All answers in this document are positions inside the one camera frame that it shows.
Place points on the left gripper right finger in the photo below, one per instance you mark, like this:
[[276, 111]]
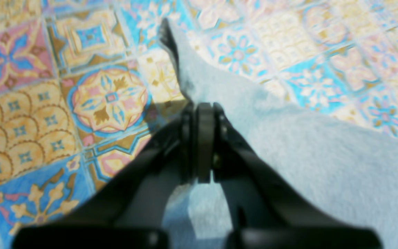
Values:
[[266, 213]]

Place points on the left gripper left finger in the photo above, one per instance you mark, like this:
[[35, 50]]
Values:
[[127, 212]]

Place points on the grey T-shirt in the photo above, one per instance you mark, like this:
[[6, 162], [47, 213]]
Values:
[[348, 171]]

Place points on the patterned tile tablecloth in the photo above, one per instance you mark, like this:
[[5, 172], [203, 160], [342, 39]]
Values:
[[84, 82]]

